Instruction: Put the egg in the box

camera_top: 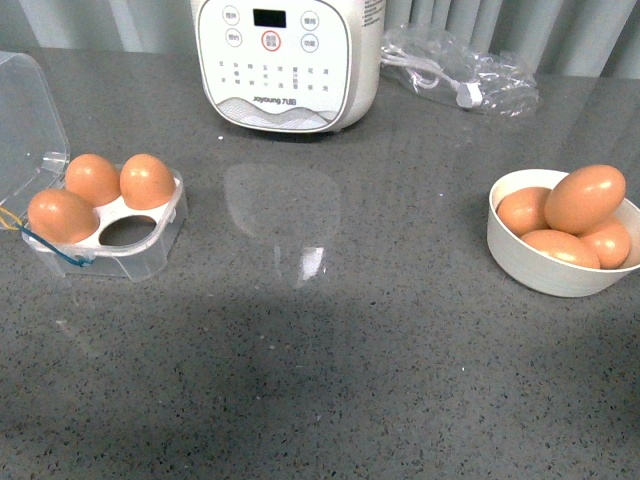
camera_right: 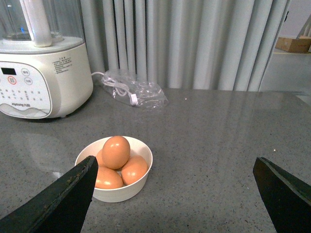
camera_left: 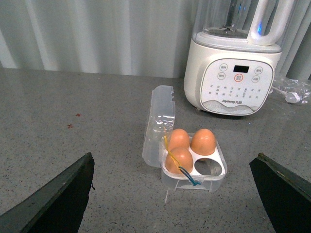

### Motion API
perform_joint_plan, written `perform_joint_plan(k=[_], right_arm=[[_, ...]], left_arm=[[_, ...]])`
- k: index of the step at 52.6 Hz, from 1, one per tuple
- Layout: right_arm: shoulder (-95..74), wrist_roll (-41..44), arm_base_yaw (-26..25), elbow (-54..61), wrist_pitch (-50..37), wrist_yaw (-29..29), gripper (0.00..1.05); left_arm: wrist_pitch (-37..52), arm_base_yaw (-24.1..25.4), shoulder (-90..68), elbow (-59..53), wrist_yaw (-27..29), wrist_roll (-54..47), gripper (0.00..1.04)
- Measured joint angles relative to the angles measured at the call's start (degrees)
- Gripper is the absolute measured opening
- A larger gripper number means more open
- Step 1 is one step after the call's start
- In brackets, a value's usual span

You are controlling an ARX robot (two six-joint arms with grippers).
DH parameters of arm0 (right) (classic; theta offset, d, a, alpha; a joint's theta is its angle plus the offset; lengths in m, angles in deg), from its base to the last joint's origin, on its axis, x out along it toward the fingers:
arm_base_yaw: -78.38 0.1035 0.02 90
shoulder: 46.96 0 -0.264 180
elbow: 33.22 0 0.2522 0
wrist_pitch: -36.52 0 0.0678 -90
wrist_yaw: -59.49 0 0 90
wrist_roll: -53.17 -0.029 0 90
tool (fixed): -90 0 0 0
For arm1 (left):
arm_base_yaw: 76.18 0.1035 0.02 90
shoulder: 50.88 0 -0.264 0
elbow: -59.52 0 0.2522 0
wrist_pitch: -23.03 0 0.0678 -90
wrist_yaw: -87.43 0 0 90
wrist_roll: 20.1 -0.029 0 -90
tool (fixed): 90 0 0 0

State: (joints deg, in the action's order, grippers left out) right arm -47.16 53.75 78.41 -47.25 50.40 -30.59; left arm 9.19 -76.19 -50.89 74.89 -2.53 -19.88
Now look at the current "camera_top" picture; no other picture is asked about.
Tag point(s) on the brown egg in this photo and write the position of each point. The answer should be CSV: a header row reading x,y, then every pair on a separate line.
x,y
146,182
93,178
62,217
585,198

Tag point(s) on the brown egg bowl right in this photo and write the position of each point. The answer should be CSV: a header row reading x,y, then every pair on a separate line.
x,y
610,241

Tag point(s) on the yellow rubber band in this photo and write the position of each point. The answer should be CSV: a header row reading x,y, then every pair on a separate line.
x,y
9,220

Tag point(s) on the brown egg bowl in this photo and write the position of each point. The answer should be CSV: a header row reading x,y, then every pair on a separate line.
x,y
523,211
610,241
563,247

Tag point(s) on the brown egg bowl left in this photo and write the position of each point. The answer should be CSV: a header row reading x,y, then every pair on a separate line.
x,y
523,211

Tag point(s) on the white Joyoung blender appliance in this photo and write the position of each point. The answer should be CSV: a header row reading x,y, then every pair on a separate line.
x,y
299,66

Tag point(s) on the clear plastic bag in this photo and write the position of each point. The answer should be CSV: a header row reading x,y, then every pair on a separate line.
x,y
435,65

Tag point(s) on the blue rubber band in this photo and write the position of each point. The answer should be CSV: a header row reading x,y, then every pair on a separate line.
x,y
76,261

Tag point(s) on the brown egg bowl front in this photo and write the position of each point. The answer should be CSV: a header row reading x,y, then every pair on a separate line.
x,y
563,247

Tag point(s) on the clear plastic egg box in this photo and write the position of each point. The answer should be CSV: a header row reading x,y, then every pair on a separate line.
x,y
35,155

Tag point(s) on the white round bowl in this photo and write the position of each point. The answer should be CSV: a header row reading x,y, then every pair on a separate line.
x,y
538,271

